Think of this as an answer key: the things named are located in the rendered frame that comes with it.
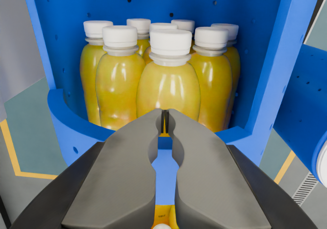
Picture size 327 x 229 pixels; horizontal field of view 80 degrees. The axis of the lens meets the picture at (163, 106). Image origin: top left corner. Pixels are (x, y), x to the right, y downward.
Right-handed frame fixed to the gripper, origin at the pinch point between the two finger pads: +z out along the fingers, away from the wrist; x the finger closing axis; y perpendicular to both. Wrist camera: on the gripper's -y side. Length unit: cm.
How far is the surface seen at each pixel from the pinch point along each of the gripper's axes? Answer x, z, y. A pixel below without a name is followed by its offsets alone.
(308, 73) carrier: 38, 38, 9
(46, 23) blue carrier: -13.3, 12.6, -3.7
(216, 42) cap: 5.7, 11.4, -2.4
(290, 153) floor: 116, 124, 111
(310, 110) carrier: 34.0, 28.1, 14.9
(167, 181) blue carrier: 0.4, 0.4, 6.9
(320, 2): 84, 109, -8
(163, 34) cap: -0.2, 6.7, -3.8
